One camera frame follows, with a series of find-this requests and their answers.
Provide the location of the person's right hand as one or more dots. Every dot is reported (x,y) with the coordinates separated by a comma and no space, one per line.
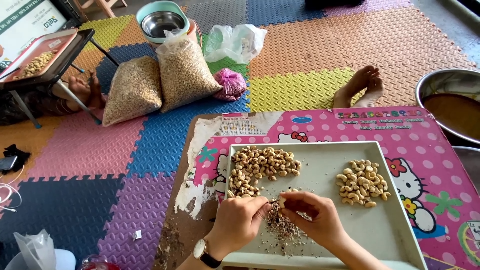
(318,219)

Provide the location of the person's left hand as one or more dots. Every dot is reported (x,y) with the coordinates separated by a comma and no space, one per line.
(234,225)

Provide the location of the person's left fingers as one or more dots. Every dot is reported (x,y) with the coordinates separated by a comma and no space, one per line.
(257,208)

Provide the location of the person's right fingers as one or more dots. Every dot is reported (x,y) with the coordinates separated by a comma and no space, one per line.
(296,208)

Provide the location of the single cashew nut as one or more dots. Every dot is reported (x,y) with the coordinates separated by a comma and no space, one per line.
(282,202)

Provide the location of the small peeling knife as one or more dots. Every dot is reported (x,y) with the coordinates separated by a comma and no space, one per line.
(274,201)

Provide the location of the pile of cashew skins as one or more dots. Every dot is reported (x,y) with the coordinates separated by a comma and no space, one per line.
(285,228)

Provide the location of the pile of unpeeled cashews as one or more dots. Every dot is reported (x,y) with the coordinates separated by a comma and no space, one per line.
(262,163)

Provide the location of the pile of peeled cashews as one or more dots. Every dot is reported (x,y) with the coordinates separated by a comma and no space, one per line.
(362,183)

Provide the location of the grey plastic tray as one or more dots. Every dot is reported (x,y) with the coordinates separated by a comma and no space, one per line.
(375,225)

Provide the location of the small silver wrapper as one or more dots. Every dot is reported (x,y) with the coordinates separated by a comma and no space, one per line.
(137,235)

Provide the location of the pink mesh bag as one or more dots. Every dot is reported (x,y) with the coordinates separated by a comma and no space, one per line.
(229,84)

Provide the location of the person's bare foot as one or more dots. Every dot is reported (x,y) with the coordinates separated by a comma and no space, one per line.
(373,95)
(358,82)

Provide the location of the pink cartoon folding table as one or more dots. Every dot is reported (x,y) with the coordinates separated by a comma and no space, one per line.
(431,168)

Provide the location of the colourful foam puzzle mat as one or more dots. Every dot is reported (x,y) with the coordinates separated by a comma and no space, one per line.
(112,157)

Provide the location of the tall clear bag of cashews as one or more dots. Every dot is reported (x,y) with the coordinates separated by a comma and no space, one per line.
(183,71)

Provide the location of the empty clear plastic bag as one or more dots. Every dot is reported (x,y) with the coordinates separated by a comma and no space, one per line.
(236,43)

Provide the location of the red transparent container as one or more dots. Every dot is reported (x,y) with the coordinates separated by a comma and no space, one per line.
(97,264)

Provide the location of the wide clear bag of cashews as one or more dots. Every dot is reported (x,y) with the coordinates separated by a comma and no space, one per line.
(133,90)

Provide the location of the large steel basin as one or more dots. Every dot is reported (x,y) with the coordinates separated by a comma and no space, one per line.
(450,105)

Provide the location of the white plastic tub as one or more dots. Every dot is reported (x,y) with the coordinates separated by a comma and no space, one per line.
(63,260)

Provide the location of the teal plastic container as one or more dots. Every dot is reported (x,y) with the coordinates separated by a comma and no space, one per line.
(146,33)

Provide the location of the small steel bowl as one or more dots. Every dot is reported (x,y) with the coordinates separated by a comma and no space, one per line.
(162,23)

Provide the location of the crumpled clear plastic bag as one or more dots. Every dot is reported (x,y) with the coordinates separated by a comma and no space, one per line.
(33,247)

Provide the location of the black folding table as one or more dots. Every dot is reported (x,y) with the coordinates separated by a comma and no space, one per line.
(63,62)

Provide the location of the black cloth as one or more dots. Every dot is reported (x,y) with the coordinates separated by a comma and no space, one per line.
(17,152)

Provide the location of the mobile phone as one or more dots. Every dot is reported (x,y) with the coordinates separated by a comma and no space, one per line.
(7,163)

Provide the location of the wooden stool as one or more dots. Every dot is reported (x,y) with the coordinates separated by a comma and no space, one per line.
(101,6)

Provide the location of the heap of cashews on red tray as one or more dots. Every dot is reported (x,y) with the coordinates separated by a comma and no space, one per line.
(35,64)

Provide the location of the red plastic tray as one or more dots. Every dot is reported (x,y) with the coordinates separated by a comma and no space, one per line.
(45,47)

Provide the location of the white printed carton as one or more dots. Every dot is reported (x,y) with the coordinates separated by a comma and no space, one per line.
(22,22)

